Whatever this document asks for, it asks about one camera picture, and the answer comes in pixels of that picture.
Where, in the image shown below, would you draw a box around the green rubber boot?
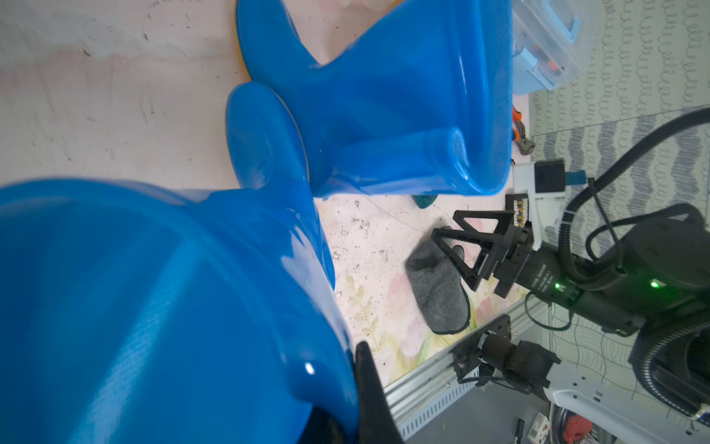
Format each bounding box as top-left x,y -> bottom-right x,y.
412,195 -> 438,209

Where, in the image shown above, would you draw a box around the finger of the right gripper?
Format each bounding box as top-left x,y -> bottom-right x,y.
432,228 -> 502,292
451,210 -> 516,247

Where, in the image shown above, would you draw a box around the blue rubber boot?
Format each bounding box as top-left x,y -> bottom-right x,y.
236,1 -> 513,198
1,81 -> 360,443

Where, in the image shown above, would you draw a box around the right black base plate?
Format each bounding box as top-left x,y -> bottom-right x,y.
452,314 -> 513,384

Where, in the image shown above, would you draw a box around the grey blue microfibre cloth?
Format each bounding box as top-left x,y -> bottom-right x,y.
405,239 -> 471,335

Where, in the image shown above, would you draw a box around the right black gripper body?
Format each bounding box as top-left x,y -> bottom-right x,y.
493,222 -> 646,336

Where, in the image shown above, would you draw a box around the orange handled pliers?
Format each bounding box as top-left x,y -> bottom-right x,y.
512,107 -> 536,157

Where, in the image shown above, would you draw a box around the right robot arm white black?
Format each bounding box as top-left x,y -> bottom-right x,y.
432,109 -> 709,425

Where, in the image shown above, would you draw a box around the light blue plastic toolbox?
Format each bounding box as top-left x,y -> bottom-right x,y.
512,0 -> 603,96

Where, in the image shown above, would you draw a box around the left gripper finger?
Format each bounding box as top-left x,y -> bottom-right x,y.
354,342 -> 404,444

